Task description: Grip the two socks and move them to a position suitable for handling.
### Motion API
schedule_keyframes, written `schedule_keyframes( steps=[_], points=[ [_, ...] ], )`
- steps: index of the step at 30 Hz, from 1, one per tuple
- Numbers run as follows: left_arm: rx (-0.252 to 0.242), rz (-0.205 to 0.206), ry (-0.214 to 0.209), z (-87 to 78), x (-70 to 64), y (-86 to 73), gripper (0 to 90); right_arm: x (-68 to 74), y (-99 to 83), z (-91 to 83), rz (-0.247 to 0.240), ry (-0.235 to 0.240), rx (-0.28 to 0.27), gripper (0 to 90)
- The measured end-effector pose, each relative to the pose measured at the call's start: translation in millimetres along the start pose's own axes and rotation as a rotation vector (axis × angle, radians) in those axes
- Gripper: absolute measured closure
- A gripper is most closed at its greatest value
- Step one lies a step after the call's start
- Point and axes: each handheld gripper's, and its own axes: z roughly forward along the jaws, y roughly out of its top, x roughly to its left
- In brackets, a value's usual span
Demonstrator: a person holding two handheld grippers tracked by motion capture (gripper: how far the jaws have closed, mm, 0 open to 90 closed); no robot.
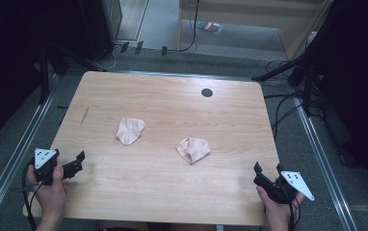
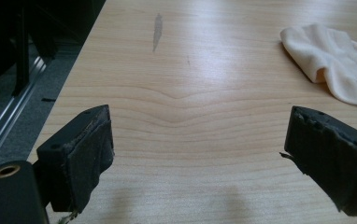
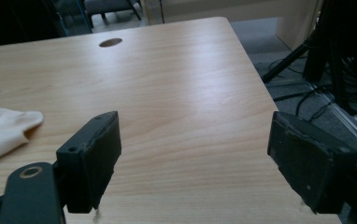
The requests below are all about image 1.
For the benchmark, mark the pink sock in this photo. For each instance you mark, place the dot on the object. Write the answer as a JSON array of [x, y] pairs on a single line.
[[130, 130], [193, 149]]

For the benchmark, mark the colourful packet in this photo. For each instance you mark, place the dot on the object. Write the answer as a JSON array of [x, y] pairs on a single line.
[[209, 26]]

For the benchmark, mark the light wooden shelf unit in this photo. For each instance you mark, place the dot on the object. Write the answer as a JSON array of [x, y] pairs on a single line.
[[252, 12]]

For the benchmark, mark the person's right hand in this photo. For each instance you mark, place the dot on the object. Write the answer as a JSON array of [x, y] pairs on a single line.
[[276, 213]]

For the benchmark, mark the dark curtain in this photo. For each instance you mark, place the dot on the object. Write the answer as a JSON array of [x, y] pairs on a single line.
[[358, 80], [8, 48]]

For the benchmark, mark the black metal stand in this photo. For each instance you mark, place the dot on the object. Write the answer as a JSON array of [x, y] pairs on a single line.
[[44, 73], [307, 83]]

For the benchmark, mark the metal floor rail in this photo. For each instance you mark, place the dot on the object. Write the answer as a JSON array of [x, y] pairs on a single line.
[[323, 166], [15, 154], [188, 75]]

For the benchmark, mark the dark cabinet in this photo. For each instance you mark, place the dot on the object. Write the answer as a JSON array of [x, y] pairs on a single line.
[[100, 25]]

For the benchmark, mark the black round table grommet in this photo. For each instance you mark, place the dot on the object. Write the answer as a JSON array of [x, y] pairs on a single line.
[[207, 92]]

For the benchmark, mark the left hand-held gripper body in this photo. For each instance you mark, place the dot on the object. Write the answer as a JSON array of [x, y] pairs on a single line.
[[41, 157]]

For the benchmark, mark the person's left hand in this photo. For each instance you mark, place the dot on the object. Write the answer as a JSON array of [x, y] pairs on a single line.
[[52, 199]]

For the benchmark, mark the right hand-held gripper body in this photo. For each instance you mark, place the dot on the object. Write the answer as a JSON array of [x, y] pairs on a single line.
[[296, 183]]

